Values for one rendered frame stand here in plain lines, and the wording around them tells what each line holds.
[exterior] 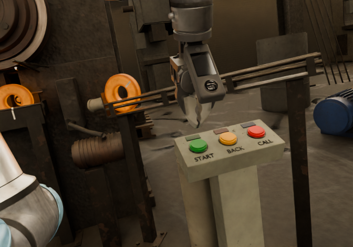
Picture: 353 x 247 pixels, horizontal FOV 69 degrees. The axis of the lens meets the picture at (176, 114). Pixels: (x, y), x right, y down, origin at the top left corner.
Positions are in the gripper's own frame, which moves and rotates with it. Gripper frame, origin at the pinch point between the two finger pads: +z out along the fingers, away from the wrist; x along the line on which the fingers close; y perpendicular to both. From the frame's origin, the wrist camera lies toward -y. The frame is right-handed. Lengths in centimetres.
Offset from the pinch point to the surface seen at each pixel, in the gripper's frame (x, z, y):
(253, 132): -13.7, 5.1, -0.7
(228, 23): -343, 144, 673
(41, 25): 41, -11, 81
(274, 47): -168, 62, 204
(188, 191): 1.3, 26.6, 5.8
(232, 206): -5.1, 19.2, -8.4
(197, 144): 0.4, 5.1, -0.2
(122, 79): 12, 9, 54
